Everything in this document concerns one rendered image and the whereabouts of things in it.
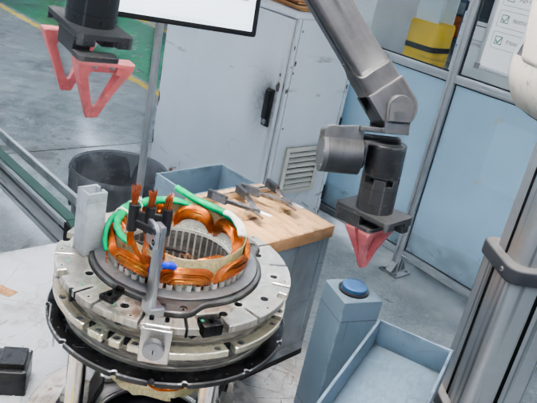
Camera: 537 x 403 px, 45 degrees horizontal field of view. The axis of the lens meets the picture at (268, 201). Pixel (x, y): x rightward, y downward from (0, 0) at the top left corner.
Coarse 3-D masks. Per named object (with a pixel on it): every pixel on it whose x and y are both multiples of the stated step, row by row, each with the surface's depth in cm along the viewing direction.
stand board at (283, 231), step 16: (224, 192) 122; (272, 192) 127; (224, 208) 116; (240, 208) 117; (272, 208) 120; (256, 224) 112; (272, 224) 113; (288, 224) 115; (304, 224) 116; (320, 224) 117; (272, 240) 108; (288, 240) 110; (304, 240) 113
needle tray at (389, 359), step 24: (384, 336) 91; (408, 336) 90; (360, 360) 87; (384, 360) 89; (408, 360) 91; (432, 360) 89; (336, 384) 78; (360, 384) 84; (384, 384) 84; (408, 384) 86; (432, 384) 86
